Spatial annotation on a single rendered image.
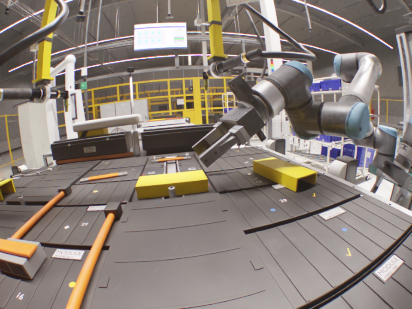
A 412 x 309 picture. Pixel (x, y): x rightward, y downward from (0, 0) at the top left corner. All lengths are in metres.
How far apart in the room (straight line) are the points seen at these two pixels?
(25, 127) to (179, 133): 6.02
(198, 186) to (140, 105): 9.09
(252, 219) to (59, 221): 0.35
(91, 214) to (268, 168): 0.39
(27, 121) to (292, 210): 6.50
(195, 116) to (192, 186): 9.85
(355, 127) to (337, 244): 0.29
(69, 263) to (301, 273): 0.28
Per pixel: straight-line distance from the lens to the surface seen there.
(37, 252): 0.30
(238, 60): 0.81
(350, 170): 0.70
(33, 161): 6.58
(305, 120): 0.53
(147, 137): 0.87
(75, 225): 0.36
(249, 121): 0.39
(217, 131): 0.49
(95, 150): 0.95
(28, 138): 6.57
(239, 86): 0.42
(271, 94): 0.44
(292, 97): 0.48
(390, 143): 1.42
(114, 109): 9.74
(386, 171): 0.84
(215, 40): 1.02
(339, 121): 0.49
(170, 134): 0.87
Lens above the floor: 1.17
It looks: 13 degrees down
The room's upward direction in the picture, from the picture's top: 3 degrees counter-clockwise
